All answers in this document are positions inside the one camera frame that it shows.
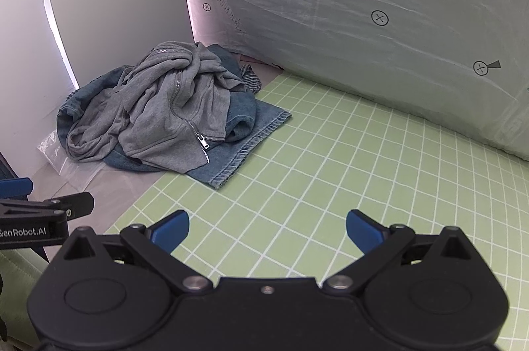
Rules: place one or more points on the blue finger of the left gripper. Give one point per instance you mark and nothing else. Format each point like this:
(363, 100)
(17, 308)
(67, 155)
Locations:
(16, 188)

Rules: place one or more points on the clear plastic bag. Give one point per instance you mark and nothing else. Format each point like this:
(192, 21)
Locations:
(78, 175)

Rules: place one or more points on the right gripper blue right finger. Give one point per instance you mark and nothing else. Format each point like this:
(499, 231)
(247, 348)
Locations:
(372, 237)

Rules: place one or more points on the green grid cutting mat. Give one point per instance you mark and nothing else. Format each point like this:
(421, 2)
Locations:
(282, 214)

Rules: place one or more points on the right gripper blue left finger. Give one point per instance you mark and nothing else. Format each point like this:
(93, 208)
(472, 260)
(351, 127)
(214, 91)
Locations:
(167, 233)

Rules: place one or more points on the grey zip hoodie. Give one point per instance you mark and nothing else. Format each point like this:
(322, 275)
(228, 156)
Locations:
(164, 111)

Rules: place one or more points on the blue denim jacket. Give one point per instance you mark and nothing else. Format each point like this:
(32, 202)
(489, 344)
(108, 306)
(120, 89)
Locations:
(249, 122)

